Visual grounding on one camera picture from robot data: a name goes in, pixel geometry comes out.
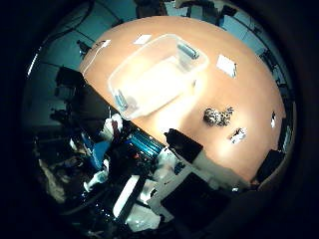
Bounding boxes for black and white plush toy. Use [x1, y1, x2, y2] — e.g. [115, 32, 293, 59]
[228, 126, 248, 145]

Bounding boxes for spotted plush toy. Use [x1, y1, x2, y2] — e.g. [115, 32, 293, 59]
[202, 106, 235, 127]

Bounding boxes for blue triangular object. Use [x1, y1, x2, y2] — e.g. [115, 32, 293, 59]
[90, 140, 113, 171]

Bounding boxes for blue metal rail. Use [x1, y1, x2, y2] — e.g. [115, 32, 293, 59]
[129, 130, 165, 159]

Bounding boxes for black camera on tripod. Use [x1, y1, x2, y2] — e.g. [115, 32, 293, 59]
[76, 39, 93, 59]

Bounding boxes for clear plastic container blue handles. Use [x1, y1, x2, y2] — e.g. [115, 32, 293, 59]
[107, 33, 210, 121]

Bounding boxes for large white paper tag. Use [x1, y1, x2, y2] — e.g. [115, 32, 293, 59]
[215, 54, 238, 79]

